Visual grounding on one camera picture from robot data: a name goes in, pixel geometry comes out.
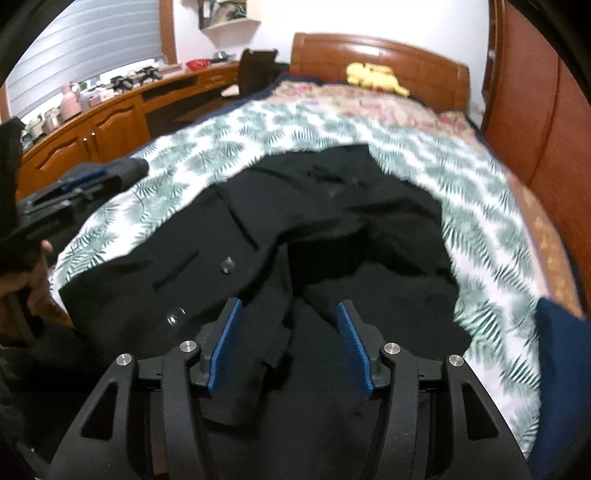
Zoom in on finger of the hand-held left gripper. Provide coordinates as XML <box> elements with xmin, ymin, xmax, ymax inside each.
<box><xmin>21</xmin><ymin>182</ymin><xmax>123</xmax><ymax>217</ymax></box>
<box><xmin>56</xmin><ymin>167</ymin><xmax>122</xmax><ymax>193</ymax></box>

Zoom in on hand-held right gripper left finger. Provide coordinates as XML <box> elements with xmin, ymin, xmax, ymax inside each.
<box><xmin>46</xmin><ymin>298</ymin><xmax>243</xmax><ymax>480</ymax></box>

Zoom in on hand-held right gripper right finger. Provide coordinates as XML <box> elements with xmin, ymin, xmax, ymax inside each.
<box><xmin>336</xmin><ymin>300</ymin><xmax>529</xmax><ymax>480</ymax></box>

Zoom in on black double-breasted coat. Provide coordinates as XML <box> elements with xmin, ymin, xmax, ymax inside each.
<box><xmin>28</xmin><ymin>144</ymin><xmax>472</xmax><ymax>480</ymax></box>

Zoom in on person's left hand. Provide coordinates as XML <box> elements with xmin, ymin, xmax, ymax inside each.
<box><xmin>0</xmin><ymin>240</ymin><xmax>55</xmax><ymax>301</ymax></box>

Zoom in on long wooden desk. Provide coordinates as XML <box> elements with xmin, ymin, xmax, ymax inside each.
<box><xmin>18</xmin><ymin>62</ymin><xmax>242</xmax><ymax>186</ymax></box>

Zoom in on pink bottle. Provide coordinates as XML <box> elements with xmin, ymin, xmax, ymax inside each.
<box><xmin>61</xmin><ymin>84</ymin><xmax>82</xmax><ymax>122</ymax></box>

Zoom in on black gadgets on desk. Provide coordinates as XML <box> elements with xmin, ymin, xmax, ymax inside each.
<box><xmin>111</xmin><ymin>68</ymin><xmax>163</xmax><ymax>90</ymax></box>

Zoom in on grey window blind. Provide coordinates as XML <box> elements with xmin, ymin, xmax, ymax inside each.
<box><xmin>4</xmin><ymin>0</ymin><xmax>168</xmax><ymax>121</ymax></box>

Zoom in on dark wooden chair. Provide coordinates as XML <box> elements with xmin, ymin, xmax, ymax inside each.
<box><xmin>238</xmin><ymin>48</ymin><xmax>279</xmax><ymax>96</ymax></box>

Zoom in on navy blue folded garment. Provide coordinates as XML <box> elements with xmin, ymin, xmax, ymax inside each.
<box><xmin>526</xmin><ymin>298</ymin><xmax>591</xmax><ymax>480</ymax></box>

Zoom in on leaf print blanket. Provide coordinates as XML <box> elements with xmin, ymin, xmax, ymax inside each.
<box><xmin>48</xmin><ymin>99</ymin><xmax>542</xmax><ymax>457</ymax></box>

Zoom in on floral quilt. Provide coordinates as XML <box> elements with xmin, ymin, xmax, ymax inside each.
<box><xmin>268</xmin><ymin>78</ymin><xmax>583</xmax><ymax>320</ymax></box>

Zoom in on yellow plush toy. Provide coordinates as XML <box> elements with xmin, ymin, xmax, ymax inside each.
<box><xmin>346</xmin><ymin>62</ymin><xmax>411</xmax><ymax>97</ymax></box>

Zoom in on wooden bed headboard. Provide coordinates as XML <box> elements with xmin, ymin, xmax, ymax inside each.
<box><xmin>290</xmin><ymin>32</ymin><xmax>471</xmax><ymax>114</ymax></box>

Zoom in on wooden louvered wardrobe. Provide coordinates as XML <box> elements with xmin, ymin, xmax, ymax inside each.
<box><xmin>480</xmin><ymin>0</ymin><xmax>591</xmax><ymax>319</ymax></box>

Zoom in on white wall shelf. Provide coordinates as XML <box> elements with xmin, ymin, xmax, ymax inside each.
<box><xmin>196</xmin><ymin>0</ymin><xmax>251</xmax><ymax>31</ymax></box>

